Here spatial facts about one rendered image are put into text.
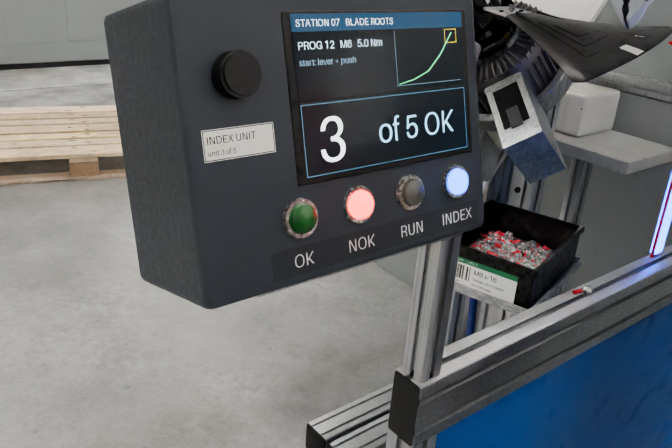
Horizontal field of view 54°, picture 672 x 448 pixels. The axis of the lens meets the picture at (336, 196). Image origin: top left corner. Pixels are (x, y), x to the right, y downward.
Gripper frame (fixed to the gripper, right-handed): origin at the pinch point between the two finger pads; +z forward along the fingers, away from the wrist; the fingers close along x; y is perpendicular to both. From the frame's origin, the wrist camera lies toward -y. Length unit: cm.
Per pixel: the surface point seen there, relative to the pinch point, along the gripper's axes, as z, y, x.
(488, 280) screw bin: 27.0, -34.6, -1.7
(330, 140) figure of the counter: -17, -69, -19
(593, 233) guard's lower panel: 84, 50, 34
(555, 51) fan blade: 2.9, -8.5, 6.3
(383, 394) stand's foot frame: 112, -18, 55
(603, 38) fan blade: 3.2, -0.3, 3.4
